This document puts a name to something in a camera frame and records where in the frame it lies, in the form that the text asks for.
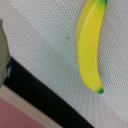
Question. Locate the yellow toy banana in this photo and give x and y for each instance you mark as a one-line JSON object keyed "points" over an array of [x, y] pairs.
{"points": [[87, 39]]}

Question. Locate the white woven placemat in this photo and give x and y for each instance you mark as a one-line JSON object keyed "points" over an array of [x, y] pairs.
{"points": [[41, 40]]}

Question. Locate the beige bowl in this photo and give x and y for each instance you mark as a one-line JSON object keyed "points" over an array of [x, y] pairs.
{"points": [[5, 58]]}

